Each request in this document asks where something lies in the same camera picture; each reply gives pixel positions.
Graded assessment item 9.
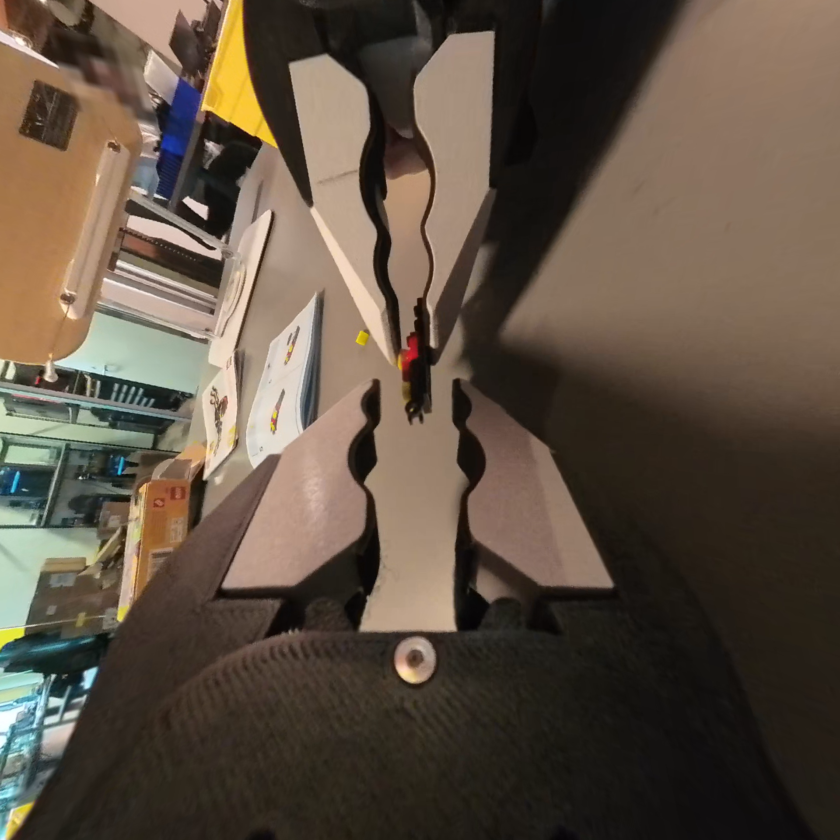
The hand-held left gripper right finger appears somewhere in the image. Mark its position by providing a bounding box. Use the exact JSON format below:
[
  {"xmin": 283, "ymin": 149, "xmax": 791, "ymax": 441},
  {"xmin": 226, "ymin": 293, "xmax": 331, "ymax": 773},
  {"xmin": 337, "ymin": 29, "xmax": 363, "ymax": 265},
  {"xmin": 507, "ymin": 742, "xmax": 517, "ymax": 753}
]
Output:
[{"xmin": 451, "ymin": 378, "xmax": 618, "ymax": 603}]

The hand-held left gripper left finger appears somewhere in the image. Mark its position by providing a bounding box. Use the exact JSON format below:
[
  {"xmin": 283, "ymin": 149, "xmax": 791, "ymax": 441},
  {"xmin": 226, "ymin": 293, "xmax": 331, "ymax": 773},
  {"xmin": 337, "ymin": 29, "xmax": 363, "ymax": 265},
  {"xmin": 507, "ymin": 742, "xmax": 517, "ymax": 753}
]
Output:
[{"xmin": 220, "ymin": 377, "xmax": 383, "ymax": 601}]

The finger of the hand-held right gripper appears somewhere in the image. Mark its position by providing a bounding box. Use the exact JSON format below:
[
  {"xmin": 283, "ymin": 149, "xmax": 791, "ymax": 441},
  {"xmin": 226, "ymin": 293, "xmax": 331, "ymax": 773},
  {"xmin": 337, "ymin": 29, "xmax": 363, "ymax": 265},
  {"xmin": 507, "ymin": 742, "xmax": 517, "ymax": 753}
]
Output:
[
  {"xmin": 413, "ymin": 29, "xmax": 497, "ymax": 352},
  {"xmin": 289, "ymin": 54, "xmax": 404, "ymax": 367}
]

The black red yellow lego assembly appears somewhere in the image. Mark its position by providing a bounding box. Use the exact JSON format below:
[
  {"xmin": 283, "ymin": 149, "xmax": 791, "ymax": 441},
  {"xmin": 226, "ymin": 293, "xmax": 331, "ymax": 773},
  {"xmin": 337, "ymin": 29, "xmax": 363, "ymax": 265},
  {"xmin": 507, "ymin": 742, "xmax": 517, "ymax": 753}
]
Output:
[{"xmin": 397, "ymin": 298, "xmax": 435, "ymax": 426}]

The cardboard lego box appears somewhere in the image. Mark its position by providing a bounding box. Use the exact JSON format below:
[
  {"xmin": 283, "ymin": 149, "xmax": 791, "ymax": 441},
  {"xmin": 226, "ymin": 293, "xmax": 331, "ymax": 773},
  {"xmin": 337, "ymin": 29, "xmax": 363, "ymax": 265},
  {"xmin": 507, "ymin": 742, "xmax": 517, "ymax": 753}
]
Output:
[{"xmin": 117, "ymin": 443, "xmax": 210, "ymax": 624}]

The person's right hand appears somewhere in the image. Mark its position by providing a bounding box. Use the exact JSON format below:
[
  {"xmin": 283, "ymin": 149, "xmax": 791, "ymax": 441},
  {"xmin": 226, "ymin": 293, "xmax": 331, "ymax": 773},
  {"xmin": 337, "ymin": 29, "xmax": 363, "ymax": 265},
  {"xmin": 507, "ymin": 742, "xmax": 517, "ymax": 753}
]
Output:
[{"xmin": 386, "ymin": 125, "xmax": 431, "ymax": 179}]

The yellow plastic bin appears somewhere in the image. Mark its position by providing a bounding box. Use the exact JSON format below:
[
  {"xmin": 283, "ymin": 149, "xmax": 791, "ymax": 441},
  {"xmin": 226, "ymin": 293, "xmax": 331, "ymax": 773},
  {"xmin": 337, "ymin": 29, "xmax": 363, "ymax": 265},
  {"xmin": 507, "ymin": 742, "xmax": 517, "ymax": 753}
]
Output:
[{"xmin": 200, "ymin": 0, "xmax": 277, "ymax": 148}]

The black office chair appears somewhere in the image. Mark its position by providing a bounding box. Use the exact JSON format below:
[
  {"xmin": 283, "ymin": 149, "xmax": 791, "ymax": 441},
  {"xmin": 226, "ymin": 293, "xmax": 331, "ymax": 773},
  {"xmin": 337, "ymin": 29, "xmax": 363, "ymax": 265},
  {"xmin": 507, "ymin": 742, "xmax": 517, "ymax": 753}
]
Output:
[{"xmin": 196, "ymin": 136, "xmax": 263, "ymax": 238}]

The stack of blue bins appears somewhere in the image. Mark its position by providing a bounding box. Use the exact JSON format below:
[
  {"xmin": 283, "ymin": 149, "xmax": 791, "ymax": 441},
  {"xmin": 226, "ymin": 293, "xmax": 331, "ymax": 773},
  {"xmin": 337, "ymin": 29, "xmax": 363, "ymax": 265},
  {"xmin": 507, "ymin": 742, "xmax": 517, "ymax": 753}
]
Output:
[{"xmin": 157, "ymin": 82, "xmax": 204, "ymax": 198}]

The light blue instruction booklet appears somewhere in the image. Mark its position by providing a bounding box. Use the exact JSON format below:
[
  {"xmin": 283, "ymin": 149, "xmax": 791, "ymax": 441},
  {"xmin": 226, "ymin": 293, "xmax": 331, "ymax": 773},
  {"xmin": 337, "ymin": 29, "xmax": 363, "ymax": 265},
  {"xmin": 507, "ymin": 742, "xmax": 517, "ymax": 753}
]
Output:
[{"xmin": 246, "ymin": 290, "xmax": 326, "ymax": 470}]

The white picture-cover instruction booklet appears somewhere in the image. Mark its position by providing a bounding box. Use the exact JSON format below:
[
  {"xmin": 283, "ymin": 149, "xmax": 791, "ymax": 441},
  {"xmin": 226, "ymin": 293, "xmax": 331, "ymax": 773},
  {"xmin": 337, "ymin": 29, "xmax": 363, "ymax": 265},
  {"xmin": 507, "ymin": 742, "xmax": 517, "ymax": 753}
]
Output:
[{"xmin": 202, "ymin": 349, "xmax": 245, "ymax": 480}]

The brown cardboard box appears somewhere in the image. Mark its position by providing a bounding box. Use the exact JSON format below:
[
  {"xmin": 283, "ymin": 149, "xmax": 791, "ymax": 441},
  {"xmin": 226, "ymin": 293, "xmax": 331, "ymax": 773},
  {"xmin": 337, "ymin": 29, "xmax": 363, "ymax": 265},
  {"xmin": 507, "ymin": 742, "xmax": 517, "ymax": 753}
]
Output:
[{"xmin": 26, "ymin": 556, "xmax": 120, "ymax": 632}]

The metal storage shelf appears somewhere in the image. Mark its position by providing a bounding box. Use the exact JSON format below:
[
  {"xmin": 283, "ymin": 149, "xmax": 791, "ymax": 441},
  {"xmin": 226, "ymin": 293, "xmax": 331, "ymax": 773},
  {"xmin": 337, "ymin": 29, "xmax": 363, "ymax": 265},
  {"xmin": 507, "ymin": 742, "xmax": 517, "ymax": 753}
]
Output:
[{"xmin": 0, "ymin": 361, "xmax": 194, "ymax": 529}]

